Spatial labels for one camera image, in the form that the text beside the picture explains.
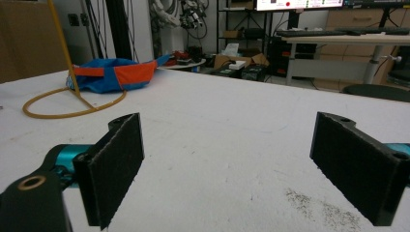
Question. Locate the brown cardboard box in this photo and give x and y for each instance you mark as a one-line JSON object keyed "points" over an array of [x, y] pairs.
{"points": [[240, 60]]}

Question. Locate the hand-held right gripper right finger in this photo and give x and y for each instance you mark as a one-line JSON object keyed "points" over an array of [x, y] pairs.
{"points": [[361, 170]]}

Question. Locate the black vertical post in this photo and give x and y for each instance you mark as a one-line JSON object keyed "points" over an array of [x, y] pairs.
{"points": [[118, 29]]}

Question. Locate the black storage crate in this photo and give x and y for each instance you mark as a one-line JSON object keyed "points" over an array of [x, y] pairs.
{"points": [[254, 72]]}

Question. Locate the large cardboard panel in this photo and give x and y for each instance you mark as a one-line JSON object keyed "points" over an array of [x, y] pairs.
{"points": [[27, 40]]}

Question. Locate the blue and orange cloth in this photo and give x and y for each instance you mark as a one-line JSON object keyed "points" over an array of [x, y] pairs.
{"points": [[113, 74]]}

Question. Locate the black metal shelf rack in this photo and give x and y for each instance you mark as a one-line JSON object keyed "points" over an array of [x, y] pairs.
{"points": [[241, 25]]}

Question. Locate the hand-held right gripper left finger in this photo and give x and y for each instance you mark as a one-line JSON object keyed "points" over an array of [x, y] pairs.
{"points": [[111, 167]]}

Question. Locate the black office chair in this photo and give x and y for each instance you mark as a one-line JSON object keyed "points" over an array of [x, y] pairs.
{"points": [[380, 87]]}

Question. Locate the light wooden desk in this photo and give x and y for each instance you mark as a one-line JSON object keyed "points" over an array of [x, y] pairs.
{"points": [[345, 45]]}

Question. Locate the computer monitor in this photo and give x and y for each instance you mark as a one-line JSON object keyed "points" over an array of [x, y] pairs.
{"points": [[299, 4]]}

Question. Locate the black keyboard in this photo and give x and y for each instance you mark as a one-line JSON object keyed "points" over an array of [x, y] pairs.
{"points": [[306, 33]]}

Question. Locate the round white side table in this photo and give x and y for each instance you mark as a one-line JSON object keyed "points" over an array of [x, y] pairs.
{"points": [[184, 65]]}

